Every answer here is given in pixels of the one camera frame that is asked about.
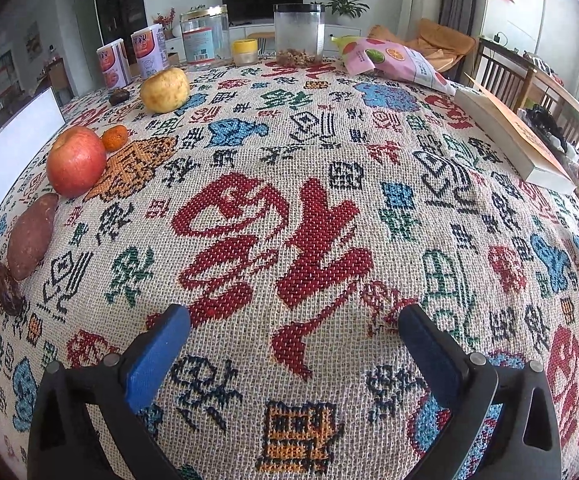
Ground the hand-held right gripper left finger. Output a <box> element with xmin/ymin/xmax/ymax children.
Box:
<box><xmin>28</xmin><ymin>304</ymin><xmax>191</xmax><ymax>480</ymax></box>

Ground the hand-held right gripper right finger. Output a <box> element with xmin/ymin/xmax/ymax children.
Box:
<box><xmin>398</xmin><ymin>304</ymin><xmax>563</xmax><ymax>480</ymax></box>

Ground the dark brown wrinkled nut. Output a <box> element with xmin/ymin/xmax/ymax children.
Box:
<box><xmin>0</xmin><ymin>262</ymin><xmax>26</xmax><ymax>317</ymax></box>

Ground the yellow pear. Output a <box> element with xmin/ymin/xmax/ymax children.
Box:
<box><xmin>139</xmin><ymin>66</ymin><xmax>191</xmax><ymax>114</ymax></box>

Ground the brown sweet potato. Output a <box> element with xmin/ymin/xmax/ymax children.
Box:
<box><xmin>6</xmin><ymin>192</ymin><xmax>60</xmax><ymax>281</ymax></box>

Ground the red apple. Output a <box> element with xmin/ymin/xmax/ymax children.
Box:
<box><xmin>46</xmin><ymin>126</ymin><xmax>107</xmax><ymax>199</ymax></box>

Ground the orange tangerine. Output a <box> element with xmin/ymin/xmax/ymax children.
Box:
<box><xmin>101</xmin><ymin>125</ymin><xmax>129</xmax><ymax>152</ymax></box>

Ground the printed woven tablecloth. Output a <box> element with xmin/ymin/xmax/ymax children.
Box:
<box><xmin>0</xmin><ymin>57</ymin><xmax>579</xmax><ymax>480</ymax></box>

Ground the white book orange cover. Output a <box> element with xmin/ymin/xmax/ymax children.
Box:
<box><xmin>453</xmin><ymin>72</ymin><xmax>577</xmax><ymax>196</ymax></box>

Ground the pink labelled can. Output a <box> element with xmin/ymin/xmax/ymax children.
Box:
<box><xmin>96</xmin><ymin>39</ymin><xmax>133</xmax><ymax>92</ymax></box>

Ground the black cloth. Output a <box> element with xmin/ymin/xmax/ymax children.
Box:
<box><xmin>524</xmin><ymin>102</ymin><xmax>567</xmax><ymax>153</ymax></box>

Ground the purple labelled can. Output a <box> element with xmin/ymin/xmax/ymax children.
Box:
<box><xmin>130</xmin><ymin>23</ymin><xmax>170</xmax><ymax>80</ymax></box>

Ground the wooden chair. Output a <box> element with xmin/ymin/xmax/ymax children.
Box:
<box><xmin>463</xmin><ymin>37</ymin><xmax>579</xmax><ymax>153</ymax></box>

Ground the dark cabinet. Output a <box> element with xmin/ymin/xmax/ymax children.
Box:
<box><xmin>92</xmin><ymin>0</ymin><xmax>142</xmax><ymax>48</ymax></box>

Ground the pink snack bag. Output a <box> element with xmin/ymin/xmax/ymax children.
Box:
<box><xmin>330</xmin><ymin>34</ymin><xmax>457</xmax><ymax>96</ymax></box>

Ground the red flower arrangement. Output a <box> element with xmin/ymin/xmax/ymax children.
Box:
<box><xmin>153</xmin><ymin>7</ymin><xmax>177</xmax><ymax>41</ymax></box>

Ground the orange sofa blanket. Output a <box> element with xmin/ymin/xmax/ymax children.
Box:
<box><xmin>367</xmin><ymin>17</ymin><xmax>476</xmax><ymax>83</ymax></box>

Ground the small yellow-lid jar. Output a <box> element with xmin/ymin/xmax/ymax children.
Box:
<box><xmin>232</xmin><ymin>38</ymin><xmax>259</xmax><ymax>66</ymax></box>

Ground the clear jar gold lid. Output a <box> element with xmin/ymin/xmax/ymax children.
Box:
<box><xmin>179</xmin><ymin>4</ymin><xmax>232</xmax><ymax>67</ymax></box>

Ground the wooden stool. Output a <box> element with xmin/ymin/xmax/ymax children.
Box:
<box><xmin>246</xmin><ymin>31</ymin><xmax>276</xmax><ymax>56</ymax></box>

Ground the white television cabinet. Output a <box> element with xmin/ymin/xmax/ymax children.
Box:
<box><xmin>162</xmin><ymin>20</ymin><xmax>363</xmax><ymax>63</ymax></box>

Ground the clear jar black lid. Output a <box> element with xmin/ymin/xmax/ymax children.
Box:
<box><xmin>274</xmin><ymin>3</ymin><xmax>326</xmax><ymax>67</ymax></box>

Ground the green potted plant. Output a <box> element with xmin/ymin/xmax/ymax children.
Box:
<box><xmin>323</xmin><ymin>0</ymin><xmax>371</xmax><ymax>22</ymax></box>

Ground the black television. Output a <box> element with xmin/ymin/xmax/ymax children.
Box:
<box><xmin>220</xmin><ymin>0</ymin><xmax>305</xmax><ymax>26</ymax></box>

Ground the wall picture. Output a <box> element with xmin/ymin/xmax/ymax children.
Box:
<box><xmin>23</xmin><ymin>21</ymin><xmax>44</xmax><ymax>59</ymax></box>

